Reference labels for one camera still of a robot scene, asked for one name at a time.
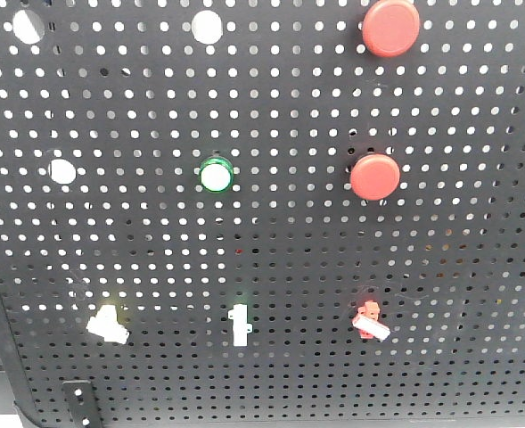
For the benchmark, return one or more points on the red toggle switch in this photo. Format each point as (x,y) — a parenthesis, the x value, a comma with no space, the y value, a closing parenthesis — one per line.
(366,321)

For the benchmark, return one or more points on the green ringed push button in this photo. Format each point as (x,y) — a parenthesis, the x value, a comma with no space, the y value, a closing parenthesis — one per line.
(216,174)

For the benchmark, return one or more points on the black perforated pegboard panel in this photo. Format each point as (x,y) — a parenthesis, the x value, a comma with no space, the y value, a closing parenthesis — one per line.
(108,109)

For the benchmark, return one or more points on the lower red push button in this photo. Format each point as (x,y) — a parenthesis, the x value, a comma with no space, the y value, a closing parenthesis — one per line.
(374,177)

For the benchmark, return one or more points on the large red push button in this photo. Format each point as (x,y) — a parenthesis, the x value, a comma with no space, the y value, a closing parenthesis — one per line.
(391,27)

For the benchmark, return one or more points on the white green-lit toggle switch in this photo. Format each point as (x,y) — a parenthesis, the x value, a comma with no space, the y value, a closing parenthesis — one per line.
(241,327)

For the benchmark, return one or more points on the black pegboard clamp bracket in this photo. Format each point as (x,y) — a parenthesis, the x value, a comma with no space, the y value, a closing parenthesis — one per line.
(81,400)

